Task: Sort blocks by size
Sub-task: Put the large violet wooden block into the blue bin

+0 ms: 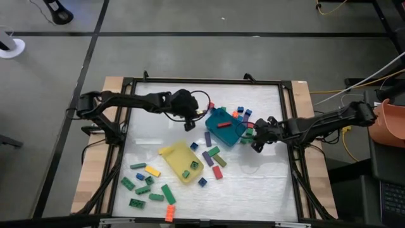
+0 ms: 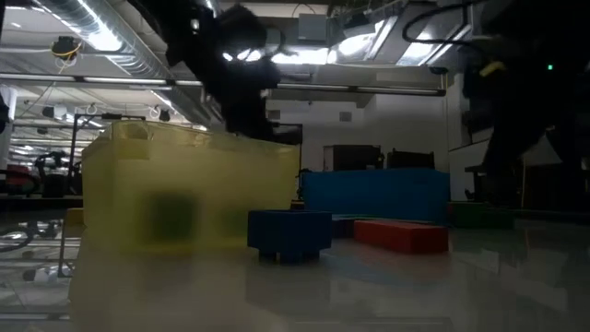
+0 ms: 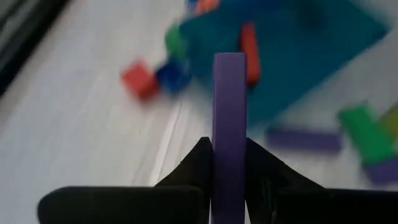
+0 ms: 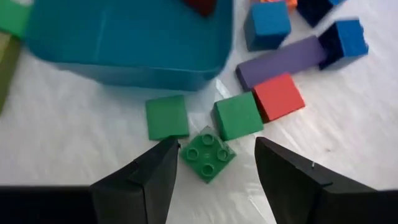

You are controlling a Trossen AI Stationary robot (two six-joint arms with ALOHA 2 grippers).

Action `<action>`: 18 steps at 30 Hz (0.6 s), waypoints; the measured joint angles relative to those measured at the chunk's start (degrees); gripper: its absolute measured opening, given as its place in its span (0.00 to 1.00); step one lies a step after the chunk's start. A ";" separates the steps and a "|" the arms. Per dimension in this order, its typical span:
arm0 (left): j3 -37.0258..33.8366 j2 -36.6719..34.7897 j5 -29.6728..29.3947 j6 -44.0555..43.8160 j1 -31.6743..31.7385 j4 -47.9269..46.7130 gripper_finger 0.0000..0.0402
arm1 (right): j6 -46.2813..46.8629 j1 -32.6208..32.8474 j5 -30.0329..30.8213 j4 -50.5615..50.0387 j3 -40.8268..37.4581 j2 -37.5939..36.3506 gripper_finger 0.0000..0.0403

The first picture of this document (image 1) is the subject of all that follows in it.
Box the orange plastic bucket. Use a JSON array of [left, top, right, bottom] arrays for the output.
[[368, 98, 405, 149]]

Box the yellow cable with plug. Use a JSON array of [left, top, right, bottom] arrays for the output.
[[340, 125, 361, 163]]

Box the long olive green block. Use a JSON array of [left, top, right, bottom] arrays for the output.
[[213, 154, 228, 168]]

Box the long yellow block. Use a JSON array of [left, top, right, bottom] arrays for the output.
[[144, 165, 161, 178]]

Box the black keyboard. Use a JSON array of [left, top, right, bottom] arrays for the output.
[[379, 180, 405, 227]]

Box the white stand base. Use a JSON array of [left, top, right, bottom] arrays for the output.
[[0, 26, 26, 60]]

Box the orange rectangular block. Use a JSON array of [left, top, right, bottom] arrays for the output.
[[165, 205, 176, 223]]

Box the black rig crossbar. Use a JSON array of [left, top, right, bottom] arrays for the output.
[[0, 213, 405, 228]]

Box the black side desk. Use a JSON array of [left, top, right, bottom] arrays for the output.
[[328, 90, 405, 228]]

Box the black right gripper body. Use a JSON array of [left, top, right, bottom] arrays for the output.
[[252, 116, 284, 144]]

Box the black chair leg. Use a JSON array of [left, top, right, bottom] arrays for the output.
[[0, 134, 24, 148]]

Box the teal plastic bin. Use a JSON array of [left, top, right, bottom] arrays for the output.
[[204, 106, 247, 148]]

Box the yellow floor cable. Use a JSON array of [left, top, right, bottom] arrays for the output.
[[316, 0, 348, 16]]

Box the black desk frame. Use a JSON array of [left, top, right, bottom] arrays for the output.
[[371, 0, 405, 54]]

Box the long yellow cable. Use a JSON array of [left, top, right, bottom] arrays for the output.
[[309, 68, 405, 94]]

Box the white cable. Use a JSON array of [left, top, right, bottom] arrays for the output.
[[314, 51, 405, 106]]

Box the yellow translucent plastic bin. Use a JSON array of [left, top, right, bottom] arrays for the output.
[[161, 140, 205, 185]]

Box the black stand base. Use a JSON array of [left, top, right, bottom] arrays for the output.
[[43, 0, 75, 25]]

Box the black diagonal frame strut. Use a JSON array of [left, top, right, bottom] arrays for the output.
[[290, 148, 336, 221], [74, 148, 124, 216]]

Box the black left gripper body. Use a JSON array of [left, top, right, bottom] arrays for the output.
[[170, 89, 200, 122]]

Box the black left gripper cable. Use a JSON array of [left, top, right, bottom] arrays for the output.
[[164, 90, 212, 123]]

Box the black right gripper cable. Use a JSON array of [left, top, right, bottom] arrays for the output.
[[235, 121, 257, 140]]

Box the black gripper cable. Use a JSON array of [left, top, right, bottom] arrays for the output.
[[164, 90, 212, 123], [235, 121, 257, 140]]

